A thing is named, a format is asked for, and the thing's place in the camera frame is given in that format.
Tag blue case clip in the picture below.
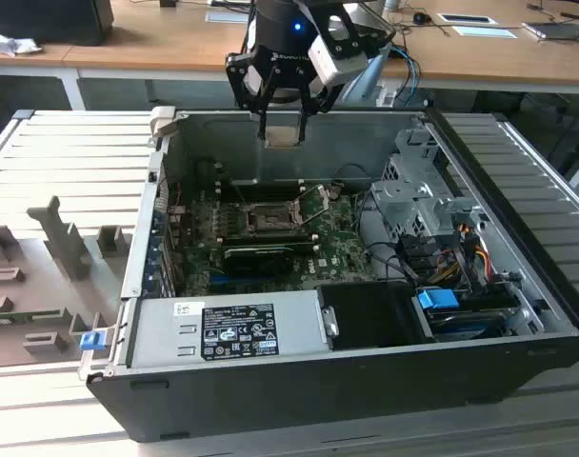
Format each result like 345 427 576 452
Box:
79 331 105 352

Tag yellow red power wires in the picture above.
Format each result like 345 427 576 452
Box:
434 237 493 287

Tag silver power supply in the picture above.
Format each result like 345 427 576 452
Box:
127 289 331 370

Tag green RAM stick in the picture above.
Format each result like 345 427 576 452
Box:
0 308 65 328

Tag beige case latch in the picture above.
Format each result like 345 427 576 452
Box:
149 105 177 153

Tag grey-brown parts rack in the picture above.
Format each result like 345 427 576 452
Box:
0 194 133 370

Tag white camera on black bracket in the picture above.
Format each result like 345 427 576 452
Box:
308 8 396 88

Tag CPU socket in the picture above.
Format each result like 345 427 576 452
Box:
243 200 306 238

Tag black RAM slot bank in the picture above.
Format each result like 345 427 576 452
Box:
221 231 320 254
220 178 305 201

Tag hard disk in blue carrier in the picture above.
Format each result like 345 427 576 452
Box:
415 288 519 343

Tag pale blue teach pendant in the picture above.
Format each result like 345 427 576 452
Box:
344 45 391 104

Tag metal socket cover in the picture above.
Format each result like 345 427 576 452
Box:
292 183 331 228

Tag green motherboard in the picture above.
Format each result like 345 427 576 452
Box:
168 183 381 299

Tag black graphics card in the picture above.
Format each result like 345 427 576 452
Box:
222 245 293 278

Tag silver CPU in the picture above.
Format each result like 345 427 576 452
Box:
265 126 303 149

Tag grey laptop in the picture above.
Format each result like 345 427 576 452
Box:
522 21 579 43

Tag silver drive cage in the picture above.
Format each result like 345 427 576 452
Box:
369 126 490 244

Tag black PC case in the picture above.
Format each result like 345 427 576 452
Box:
79 107 579 444

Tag black computer tower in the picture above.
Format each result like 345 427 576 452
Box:
0 0 114 47

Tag blue expansion slot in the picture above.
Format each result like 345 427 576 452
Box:
207 271 290 294

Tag wooden desk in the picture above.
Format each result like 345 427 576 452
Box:
0 0 117 111
62 0 579 96

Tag white desk cable hatch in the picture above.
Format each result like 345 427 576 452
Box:
206 10 250 24
436 12 499 25
451 26 522 40

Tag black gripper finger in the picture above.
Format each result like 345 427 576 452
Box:
296 70 342 144
225 50 277 141

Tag blue cable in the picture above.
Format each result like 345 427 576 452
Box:
388 43 422 109

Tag crumpled white paper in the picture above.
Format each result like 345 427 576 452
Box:
0 26 44 58

